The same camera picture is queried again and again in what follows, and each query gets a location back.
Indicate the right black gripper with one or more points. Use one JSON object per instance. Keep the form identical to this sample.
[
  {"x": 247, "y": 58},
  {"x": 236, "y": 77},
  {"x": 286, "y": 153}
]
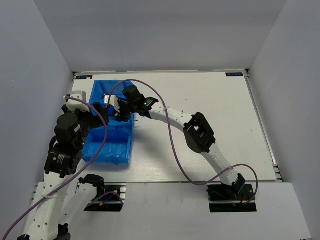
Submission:
[{"x": 121, "y": 116}]

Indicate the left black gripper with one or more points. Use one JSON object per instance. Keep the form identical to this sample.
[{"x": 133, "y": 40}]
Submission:
[{"x": 95, "y": 122}]

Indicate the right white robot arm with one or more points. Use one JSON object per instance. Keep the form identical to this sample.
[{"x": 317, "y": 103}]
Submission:
[{"x": 199, "y": 136}]

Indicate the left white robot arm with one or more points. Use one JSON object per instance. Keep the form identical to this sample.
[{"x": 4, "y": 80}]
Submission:
[{"x": 65, "y": 152}]

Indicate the blue plastic bin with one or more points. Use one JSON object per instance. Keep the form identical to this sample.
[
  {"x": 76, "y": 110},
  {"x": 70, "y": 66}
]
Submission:
[{"x": 118, "y": 147}]

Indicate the left blue corner label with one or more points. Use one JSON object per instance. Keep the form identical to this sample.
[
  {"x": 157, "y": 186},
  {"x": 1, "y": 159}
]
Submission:
[{"x": 83, "y": 77}]

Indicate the blue corner label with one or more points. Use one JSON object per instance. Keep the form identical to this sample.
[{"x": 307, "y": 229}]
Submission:
[
  {"x": 83, "y": 77},
  {"x": 234, "y": 74}
]

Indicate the right blue corner label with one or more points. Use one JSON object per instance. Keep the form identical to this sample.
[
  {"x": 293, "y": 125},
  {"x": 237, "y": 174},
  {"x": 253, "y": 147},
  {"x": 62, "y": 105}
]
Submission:
[{"x": 234, "y": 74}]

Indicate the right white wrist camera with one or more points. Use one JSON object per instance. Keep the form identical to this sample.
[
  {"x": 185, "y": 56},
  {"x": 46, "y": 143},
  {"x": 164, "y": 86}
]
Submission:
[{"x": 111, "y": 101}]

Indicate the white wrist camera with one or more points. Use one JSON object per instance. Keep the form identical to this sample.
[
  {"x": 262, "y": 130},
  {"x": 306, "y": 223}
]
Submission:
[
  {"x": 111, "y": 101},
  {"x": 77, "y": 103}
]

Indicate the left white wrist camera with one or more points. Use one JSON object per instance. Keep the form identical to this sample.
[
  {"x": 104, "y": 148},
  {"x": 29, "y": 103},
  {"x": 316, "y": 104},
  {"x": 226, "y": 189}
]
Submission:
[{"x": 77, "y": 103}]

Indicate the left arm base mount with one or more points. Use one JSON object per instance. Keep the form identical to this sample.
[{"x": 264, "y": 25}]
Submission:
[{"x": 111, "y": 199}]

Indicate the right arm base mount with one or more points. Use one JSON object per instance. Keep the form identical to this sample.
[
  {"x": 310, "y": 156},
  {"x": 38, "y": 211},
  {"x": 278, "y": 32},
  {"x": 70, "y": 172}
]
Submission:
[{"x": 223, "y": 201}]

